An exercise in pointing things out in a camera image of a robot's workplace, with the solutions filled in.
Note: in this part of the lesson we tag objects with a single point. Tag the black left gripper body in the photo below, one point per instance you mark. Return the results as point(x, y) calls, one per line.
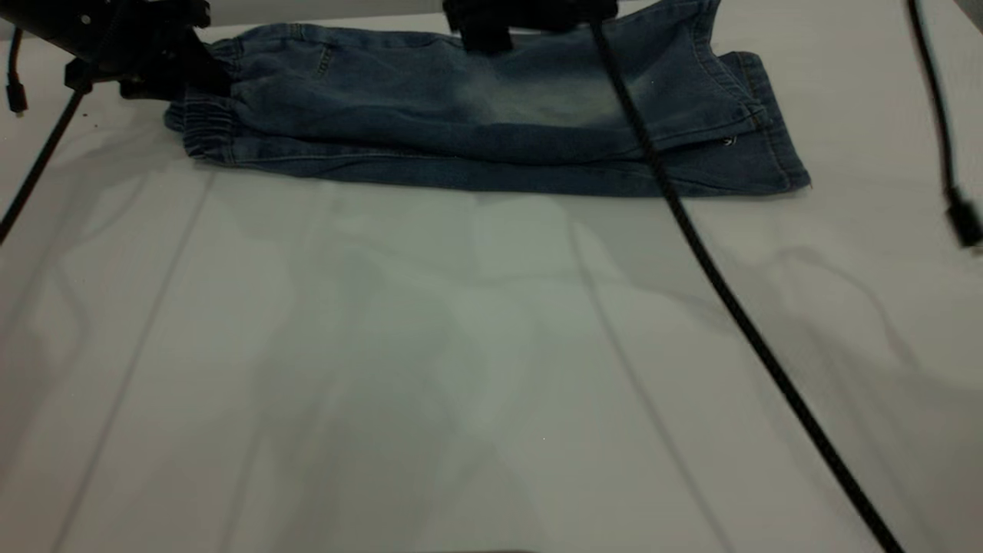
point(100, 23)

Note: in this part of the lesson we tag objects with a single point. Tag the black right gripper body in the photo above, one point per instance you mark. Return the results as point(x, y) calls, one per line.
point(530, 11)

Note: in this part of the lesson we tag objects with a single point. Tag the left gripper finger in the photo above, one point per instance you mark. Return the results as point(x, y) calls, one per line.
point(150, 86)
point(206, 69)

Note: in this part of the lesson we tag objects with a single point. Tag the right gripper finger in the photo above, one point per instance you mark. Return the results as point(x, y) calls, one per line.
point(485, 40)

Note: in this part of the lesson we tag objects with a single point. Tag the blue denim shorts with cartoon print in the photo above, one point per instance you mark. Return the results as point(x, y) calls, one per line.
point(476, 115)

